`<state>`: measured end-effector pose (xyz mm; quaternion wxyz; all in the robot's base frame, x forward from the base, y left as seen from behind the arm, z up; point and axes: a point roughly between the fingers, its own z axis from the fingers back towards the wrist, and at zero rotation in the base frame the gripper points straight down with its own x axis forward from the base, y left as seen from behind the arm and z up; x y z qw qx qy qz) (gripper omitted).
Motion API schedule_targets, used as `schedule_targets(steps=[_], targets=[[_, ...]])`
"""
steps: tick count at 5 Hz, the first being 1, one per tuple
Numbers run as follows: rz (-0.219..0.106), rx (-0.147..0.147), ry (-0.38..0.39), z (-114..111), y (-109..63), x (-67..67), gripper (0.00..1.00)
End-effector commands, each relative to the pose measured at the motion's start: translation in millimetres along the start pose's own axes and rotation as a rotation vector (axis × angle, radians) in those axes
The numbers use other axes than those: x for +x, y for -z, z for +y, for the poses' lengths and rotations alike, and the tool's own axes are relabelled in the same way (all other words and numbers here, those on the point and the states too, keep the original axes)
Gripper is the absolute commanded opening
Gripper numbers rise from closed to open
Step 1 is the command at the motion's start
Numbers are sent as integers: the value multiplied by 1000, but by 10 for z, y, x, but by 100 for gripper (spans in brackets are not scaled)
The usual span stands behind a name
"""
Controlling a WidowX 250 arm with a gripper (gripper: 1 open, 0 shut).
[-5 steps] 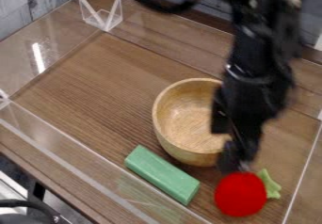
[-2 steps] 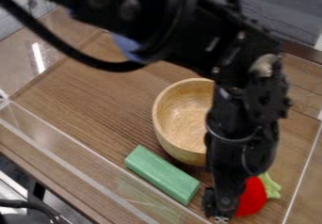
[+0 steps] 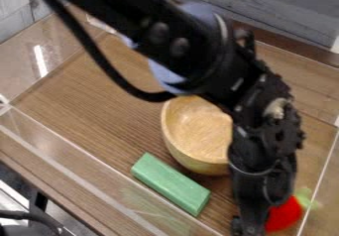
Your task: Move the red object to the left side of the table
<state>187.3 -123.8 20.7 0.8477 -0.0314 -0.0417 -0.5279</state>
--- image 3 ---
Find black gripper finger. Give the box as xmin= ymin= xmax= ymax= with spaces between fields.
xmin=230 ymin=177 xmax=270 ymax=236

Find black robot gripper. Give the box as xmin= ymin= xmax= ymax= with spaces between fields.
xmin=228 ymin=72 xmax=304 ymax=205

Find red plush strawberry toy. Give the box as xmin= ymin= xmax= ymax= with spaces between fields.
xmin=264 ymin=187 xmax=321 ymax=233

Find light wooden bowl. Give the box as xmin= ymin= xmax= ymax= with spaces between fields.
xmin=160 ymin=96 xmax=233 ymax=177

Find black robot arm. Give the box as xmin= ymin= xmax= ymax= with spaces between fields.
xmin=44 ymin=0 xmax=304 ymax=236

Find green rectangular block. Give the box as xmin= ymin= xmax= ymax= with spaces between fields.
xmin=130 ymin=153 xmax=210 ymax=217

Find black metal table leg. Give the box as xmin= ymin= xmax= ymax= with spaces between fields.
xmin=29 ymin=190 xmax=48 ymax=212

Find clear acrylic tray wall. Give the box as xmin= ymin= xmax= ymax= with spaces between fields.
xmin=0 ymin=101 xmax=222 ymax=236

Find black cable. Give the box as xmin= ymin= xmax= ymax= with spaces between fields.
xmin=0 ymin=209 xmax=64 ymax=236

